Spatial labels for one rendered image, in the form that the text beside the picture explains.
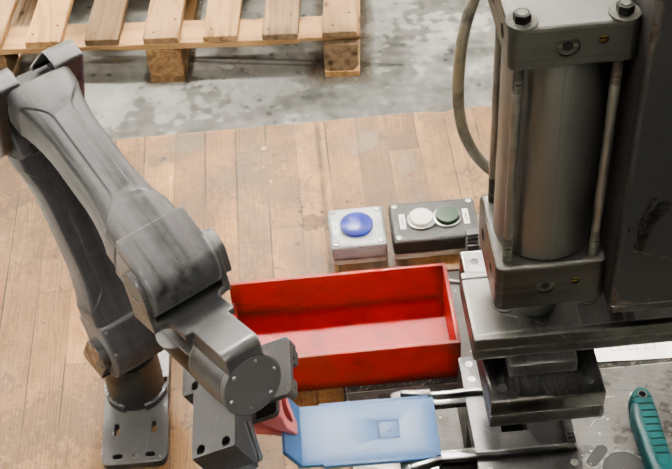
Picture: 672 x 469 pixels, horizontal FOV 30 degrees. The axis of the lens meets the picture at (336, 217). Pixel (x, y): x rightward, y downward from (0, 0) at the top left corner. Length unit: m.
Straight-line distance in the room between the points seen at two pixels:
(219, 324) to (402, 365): 0.37
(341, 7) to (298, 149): 1.58
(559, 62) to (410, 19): 2.56
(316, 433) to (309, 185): 0.46
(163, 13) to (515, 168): 2.40
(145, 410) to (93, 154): 0.39
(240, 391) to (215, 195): 0.62
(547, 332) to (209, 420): 0.30
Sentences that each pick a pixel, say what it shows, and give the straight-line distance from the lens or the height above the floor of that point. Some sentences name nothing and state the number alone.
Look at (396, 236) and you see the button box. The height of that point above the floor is 0.93.
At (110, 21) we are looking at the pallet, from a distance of 3.29.
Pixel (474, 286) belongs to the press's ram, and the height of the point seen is 1.18.
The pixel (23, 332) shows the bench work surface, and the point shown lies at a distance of 1.53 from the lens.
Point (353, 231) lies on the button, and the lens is 1.51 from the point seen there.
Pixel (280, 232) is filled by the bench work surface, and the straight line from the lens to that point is 1.57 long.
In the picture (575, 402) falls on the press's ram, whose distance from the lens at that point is 1.11.
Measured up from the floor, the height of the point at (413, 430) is 0.99.
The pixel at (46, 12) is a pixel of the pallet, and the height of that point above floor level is 0.14.
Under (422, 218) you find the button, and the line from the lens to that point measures 1.53.
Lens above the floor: 2.02
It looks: 45 degrees down
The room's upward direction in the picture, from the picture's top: 4 degrees counter-clockwise
